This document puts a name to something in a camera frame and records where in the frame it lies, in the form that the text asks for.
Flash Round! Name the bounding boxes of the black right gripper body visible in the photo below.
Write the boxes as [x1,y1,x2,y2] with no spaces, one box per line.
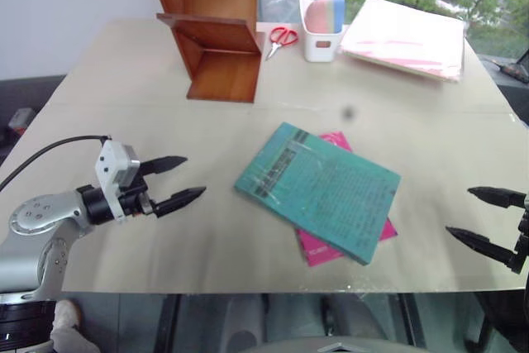
[510,193,529,275]

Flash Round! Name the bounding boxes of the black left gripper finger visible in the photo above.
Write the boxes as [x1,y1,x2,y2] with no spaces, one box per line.
[138,155,189,177]
[154,186,207,219]

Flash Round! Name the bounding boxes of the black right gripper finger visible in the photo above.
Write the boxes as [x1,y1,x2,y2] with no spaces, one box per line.
[467,186,528,210]
[445,226,517,268]

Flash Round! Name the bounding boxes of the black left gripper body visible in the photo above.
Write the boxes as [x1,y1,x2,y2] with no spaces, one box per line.
[117,177,159,219]

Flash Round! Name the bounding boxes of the teal book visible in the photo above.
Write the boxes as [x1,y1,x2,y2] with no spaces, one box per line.
[234,122,403,267]

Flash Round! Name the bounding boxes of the brown wooden bookshelf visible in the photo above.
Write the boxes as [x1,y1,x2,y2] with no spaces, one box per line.
[143,0,266,104]

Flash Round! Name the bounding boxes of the magenta book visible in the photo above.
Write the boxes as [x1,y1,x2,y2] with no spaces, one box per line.
[294,131,399,269]

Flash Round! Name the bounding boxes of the beige pink cloth lump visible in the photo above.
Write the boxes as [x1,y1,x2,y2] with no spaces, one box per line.
[50,298,101,353]

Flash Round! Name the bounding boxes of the grey and red box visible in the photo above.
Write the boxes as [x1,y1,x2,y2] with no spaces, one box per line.
[7,107,36,128]

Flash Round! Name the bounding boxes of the pink paper stack in sleeve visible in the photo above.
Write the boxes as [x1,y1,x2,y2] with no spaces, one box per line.
[338,0,467,83]

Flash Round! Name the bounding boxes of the white plastic storage bin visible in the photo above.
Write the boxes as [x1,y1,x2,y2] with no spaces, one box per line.
[298,0,346,64]

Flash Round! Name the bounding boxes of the pastel striped foam pad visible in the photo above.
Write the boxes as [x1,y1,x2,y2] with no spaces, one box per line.
[304,0,347,35]

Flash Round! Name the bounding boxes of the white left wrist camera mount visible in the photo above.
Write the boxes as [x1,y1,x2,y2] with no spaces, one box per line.
[94,140,142,222]

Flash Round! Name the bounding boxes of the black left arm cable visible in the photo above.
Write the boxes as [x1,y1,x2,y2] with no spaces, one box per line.
[0,134,112,193]

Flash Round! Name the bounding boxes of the black table frame bar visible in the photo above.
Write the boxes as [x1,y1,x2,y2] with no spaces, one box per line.
[153,293,181,353]
[395,293,427,348]

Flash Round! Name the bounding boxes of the red handled scissors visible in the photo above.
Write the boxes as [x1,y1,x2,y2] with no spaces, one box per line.
[264,26,299,61]

